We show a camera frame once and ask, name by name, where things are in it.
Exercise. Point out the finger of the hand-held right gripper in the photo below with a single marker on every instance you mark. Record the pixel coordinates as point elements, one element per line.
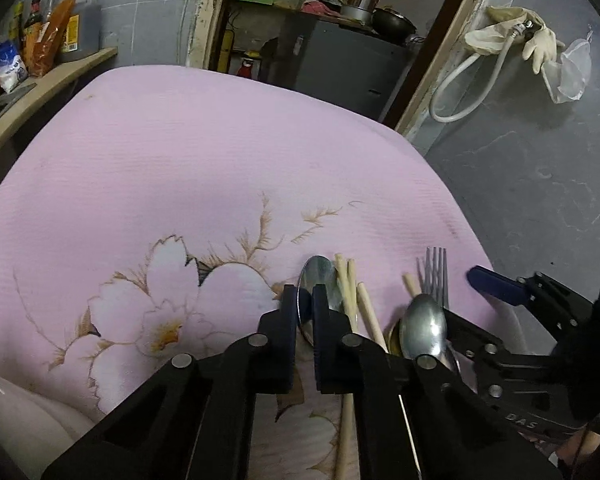
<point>495,287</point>
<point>480,347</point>

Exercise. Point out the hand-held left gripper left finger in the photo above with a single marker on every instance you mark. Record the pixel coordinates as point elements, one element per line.
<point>280,340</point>

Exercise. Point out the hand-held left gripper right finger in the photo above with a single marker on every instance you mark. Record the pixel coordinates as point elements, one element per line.
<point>332,355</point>

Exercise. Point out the wooden chopstick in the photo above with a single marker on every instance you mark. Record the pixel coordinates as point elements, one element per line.
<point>370,315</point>
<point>351,280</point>
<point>411,285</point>

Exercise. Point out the silver fork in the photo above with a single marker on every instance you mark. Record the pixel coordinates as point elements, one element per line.
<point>435,280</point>

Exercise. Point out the oval silver spoon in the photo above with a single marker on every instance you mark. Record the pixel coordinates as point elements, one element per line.
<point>422,325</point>

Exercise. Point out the gold spoon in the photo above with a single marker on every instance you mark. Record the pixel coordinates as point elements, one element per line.
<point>395,342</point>

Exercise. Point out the round silver spoon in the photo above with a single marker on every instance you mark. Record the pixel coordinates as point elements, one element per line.
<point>320,270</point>

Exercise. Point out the white cup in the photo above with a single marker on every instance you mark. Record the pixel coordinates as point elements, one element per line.
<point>20,410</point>

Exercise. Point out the person's right hand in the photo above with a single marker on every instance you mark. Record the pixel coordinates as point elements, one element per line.
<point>582,452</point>

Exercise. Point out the pink floral tablecloth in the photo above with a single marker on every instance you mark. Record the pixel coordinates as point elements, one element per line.
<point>180,160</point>

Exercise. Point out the clear plastic bag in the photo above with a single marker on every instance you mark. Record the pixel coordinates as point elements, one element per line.
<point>570,70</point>

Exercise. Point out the cream rubber gloves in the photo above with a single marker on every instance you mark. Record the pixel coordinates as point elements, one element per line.
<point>500,25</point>

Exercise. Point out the grey cabinet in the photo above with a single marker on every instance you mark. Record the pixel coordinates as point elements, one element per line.
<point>340,60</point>

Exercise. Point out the red canister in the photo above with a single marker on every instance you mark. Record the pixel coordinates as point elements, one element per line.
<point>248,66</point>

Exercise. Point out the dark wok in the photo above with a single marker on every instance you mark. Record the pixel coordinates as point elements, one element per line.
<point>392,22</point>

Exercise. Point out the yellow cylinder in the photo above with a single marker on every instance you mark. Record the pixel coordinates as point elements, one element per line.
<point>225,50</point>

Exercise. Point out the metal pot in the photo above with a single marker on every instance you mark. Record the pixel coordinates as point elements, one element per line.
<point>356,12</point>

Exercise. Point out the red cloth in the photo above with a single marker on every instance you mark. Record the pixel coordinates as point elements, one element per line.
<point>317,7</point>

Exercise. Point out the wooden counter ledge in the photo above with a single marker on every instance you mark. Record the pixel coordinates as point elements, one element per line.
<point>55,80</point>

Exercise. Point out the large dark sauce jug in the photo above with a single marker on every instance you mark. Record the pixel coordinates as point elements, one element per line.
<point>82,25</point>

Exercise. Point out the orange spice packet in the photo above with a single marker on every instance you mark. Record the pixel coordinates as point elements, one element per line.
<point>52,35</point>

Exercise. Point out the white and blue bag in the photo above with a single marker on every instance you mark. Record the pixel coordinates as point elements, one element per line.
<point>10,62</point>

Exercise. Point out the red label sauce bottle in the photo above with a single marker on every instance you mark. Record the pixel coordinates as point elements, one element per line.
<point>34,16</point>

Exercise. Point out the yellow label sauce bottle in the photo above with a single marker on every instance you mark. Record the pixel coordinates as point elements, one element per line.
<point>17,22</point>

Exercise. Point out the wooden door frame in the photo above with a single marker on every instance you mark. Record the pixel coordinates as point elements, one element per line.
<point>202,25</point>

